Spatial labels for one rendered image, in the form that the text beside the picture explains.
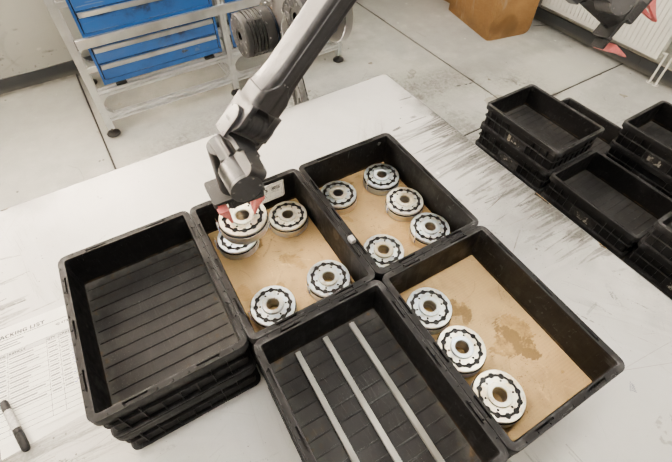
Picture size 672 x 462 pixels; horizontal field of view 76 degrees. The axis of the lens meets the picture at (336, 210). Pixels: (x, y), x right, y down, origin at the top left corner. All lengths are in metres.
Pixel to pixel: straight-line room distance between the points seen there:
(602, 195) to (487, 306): 1.19
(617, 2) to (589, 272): 0.70
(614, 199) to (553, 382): 1.26
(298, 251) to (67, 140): 2.26
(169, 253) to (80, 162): 1.82
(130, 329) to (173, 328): 0.09
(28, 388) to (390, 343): 0.85
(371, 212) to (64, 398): 0.86
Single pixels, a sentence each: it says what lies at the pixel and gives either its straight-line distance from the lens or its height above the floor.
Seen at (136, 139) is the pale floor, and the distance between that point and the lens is 2.96.
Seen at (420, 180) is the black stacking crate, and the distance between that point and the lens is 1.20.
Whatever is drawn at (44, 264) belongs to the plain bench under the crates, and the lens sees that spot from 1.49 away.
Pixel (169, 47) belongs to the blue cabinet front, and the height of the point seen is 0.44.
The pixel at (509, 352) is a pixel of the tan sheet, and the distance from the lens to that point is 1.05.
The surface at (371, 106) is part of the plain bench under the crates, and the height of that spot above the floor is 0.70.
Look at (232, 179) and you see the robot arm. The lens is 0.71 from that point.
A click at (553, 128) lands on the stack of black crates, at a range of 2.23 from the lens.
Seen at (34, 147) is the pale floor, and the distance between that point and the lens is 3.20.
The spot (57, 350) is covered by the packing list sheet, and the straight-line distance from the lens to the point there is 1.31.
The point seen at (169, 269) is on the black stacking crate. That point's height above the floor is 0.83.
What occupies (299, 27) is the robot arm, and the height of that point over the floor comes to 1.41.
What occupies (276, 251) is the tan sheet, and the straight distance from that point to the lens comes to 1.11.
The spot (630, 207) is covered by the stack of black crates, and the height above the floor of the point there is 0.38.
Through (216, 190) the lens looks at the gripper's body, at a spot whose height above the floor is 1.14.
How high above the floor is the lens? 1.73
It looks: 49 degrees down
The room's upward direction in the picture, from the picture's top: straight up
